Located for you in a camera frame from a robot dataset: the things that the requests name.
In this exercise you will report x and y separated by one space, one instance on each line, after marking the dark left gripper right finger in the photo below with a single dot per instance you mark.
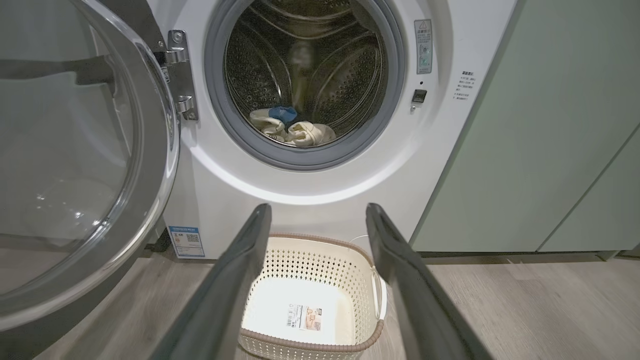
415 300

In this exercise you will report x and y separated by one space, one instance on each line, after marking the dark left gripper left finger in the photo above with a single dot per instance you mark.
225 290

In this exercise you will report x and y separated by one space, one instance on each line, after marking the black round glass washer door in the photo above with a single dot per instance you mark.
152 200

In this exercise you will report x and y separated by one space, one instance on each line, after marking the cream garment with blue trim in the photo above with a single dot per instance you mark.
305 132

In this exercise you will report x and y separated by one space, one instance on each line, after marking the white product label sticker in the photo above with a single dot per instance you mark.
305 317

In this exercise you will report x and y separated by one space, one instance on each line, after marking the cream perforated basket brown rim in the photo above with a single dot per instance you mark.
320 260

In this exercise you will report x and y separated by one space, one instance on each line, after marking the white front-load washing machine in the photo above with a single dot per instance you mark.
310 210

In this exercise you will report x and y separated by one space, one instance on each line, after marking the grey rubber door seal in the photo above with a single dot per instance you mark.
215 100

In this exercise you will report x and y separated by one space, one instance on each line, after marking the black door lock socket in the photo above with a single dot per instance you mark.
419 96

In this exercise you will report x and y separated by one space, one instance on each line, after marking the metal washer door hinge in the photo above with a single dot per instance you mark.
181 75

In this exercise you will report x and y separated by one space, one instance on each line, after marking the perforated steel washer drum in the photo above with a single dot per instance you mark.
345 85

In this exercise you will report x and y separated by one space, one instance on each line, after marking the blue white energy sticker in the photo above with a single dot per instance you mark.
186 242

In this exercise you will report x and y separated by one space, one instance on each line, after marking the green cabinet right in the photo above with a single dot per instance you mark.
525 125

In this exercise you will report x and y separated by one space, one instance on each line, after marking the grey warning sticker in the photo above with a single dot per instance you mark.
423 47

